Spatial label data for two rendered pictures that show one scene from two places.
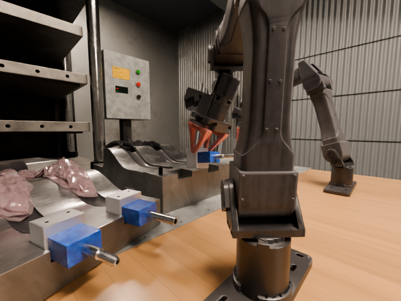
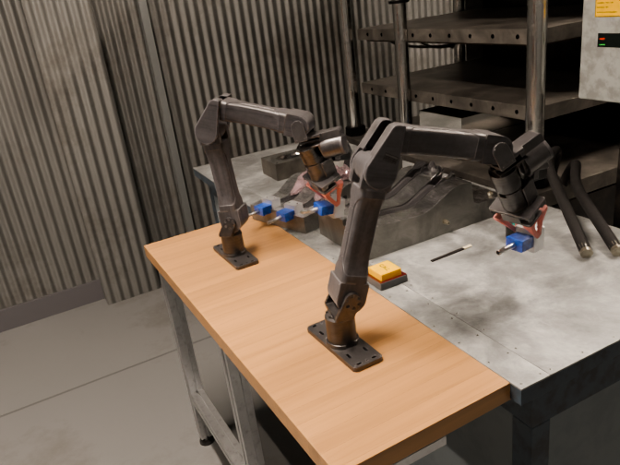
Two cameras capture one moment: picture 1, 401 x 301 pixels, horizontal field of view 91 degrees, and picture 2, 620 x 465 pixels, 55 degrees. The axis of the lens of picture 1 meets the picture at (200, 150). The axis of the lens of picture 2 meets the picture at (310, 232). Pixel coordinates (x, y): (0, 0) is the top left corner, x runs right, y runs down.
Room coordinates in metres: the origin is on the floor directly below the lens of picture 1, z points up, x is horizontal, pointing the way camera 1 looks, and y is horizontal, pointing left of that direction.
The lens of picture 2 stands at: (1.00, -1.50, 1.50)
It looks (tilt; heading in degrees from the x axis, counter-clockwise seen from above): 22 degrees down; 110
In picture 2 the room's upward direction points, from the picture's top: 8 degrees counter-clockwise
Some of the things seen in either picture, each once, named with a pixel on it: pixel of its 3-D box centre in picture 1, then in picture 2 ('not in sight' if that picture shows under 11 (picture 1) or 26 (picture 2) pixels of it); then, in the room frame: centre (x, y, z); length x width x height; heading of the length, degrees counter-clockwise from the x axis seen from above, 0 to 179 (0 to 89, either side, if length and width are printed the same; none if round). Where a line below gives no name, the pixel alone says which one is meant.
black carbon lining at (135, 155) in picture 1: (153, 153); (403, 187); (0.69, 0.17, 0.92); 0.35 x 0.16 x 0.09; 45
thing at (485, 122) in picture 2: not in sight; (486, 122); (0.89, 1.12, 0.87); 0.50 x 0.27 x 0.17; 45
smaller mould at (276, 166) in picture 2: not in sight; (291, 163); (0.13, 0.73, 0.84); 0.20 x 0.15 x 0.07; 45
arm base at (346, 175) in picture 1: (341, 176); (340, 328); (0.66, -0.49, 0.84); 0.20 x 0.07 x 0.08; 137
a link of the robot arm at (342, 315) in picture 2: (339, 157); (341, 299); (0.67, -0.48, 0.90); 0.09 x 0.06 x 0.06; 123
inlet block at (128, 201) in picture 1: (144, 212); (282, 216); (0.32, 0.10, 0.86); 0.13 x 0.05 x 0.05; 62
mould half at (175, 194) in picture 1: (153, 165); (411, 202); (0.71, 0.17, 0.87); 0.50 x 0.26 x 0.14; 45
